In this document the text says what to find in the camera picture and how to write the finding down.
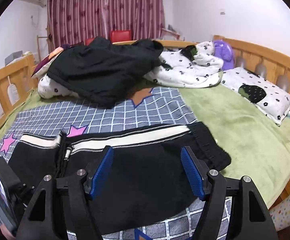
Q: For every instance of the maroon curtain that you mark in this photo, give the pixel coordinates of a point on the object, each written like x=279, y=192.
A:
x=73, y=21

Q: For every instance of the wooden bed frame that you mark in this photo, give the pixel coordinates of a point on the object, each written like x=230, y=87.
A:
x=17, y=90

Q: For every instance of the purple plush toy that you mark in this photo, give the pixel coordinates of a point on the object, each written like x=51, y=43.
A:
x=225, y=52

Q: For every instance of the green bed sheet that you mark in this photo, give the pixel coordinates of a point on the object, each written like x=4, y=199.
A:
x=247, y=134

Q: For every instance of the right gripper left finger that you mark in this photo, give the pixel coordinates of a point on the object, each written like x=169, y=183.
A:
x=83, y=187

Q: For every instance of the black pants white stripe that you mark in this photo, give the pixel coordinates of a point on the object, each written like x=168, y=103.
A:
x=146, y=183

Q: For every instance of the black garment pile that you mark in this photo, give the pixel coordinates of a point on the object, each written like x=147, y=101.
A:
x=105, y=73

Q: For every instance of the white flower print bolster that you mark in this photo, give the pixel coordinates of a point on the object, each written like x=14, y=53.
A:
x=48, y=88

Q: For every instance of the colourful patterned pillow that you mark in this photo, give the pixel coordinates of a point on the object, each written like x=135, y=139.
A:
x=42, y=68

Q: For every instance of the white flower print pillow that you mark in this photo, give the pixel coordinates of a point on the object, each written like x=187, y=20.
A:
x=271, y=100

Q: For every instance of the white flower print quilt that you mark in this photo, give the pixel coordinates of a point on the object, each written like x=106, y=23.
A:
x=194, y=66

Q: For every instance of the grey grid star blanket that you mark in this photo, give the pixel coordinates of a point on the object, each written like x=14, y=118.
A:
x=147, y=187

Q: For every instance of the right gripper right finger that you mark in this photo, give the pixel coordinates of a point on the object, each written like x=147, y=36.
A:
x=210, y=187

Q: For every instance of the red chair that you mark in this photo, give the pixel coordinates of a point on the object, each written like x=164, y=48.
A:
x=117, y=37

